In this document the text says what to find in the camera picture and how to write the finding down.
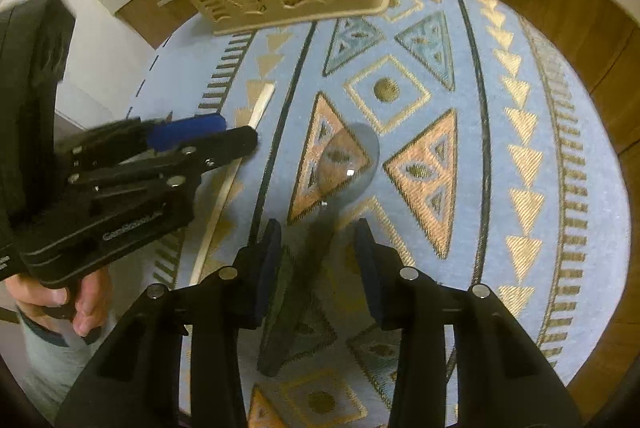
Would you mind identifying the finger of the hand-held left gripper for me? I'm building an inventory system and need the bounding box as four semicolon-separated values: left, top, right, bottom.
69;125;258;198
55;114;227;159

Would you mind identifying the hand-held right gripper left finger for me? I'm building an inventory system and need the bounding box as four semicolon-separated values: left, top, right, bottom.
55;218;283;428

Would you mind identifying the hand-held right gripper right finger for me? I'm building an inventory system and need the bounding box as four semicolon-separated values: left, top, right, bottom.
352;218;583;428

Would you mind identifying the wooden chopstick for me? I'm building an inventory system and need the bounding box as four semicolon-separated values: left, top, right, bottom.
189;83;277;285

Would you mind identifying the dark transparent plastic spoon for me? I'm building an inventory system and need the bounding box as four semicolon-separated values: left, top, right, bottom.
257;121;382;378

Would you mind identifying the person's left hand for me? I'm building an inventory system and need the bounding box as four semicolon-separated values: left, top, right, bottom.
7;265;113;343

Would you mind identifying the person's grey clothing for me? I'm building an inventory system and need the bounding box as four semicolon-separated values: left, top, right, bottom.
17;313;108;424

